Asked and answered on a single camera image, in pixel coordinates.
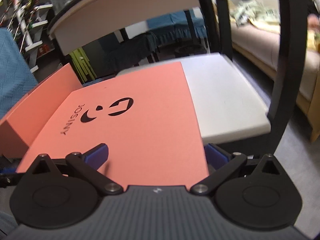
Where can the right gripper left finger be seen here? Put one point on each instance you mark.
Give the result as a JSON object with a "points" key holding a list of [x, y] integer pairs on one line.
{"points": [[85, 166]]}

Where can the blue textured chair cover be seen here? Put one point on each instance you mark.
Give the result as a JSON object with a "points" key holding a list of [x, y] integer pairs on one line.
{"points": [[16, 78]]}

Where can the green plastic stool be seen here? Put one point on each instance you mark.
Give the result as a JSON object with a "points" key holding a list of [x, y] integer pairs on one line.
{"points": [[82, 65]]}

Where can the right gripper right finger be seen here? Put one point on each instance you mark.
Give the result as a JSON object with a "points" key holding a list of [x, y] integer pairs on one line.
{"points": [[226, 166]]}

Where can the pink cardboard box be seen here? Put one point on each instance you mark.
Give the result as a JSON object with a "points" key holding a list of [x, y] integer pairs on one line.
{"points": [[22, 124]]}

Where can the beige sofa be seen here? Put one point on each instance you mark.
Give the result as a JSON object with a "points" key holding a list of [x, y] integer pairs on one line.
{"points": [[256, 34]]}

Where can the black round bin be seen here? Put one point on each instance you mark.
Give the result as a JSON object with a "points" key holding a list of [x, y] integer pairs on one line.
{"points": [[189, 50]]}

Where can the white black-edged table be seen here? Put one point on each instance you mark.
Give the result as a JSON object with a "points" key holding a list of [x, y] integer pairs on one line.
{"points": [[83, 21]]}

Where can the white ladder shelf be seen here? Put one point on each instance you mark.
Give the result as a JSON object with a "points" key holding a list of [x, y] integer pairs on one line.
{"points": [[26, 20]]}

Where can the teal skirted chair cover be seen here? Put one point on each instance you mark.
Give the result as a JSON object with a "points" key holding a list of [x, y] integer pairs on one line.
{"points": [[171, 27]]}

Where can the pink box lid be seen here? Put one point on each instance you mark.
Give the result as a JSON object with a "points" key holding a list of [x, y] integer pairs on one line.
{"points": [[147, 120]]}

